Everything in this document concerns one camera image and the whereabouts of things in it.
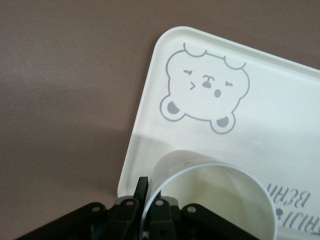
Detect white plastic cup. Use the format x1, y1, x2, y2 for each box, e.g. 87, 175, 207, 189
139, 149, 277, 240

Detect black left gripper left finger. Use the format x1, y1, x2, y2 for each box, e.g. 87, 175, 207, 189
109, 176, 150, 240

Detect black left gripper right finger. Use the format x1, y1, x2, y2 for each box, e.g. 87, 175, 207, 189
144, 196, 180, 240

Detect white tray with bear print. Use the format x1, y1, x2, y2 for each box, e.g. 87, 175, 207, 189
116, 25, 320, 240

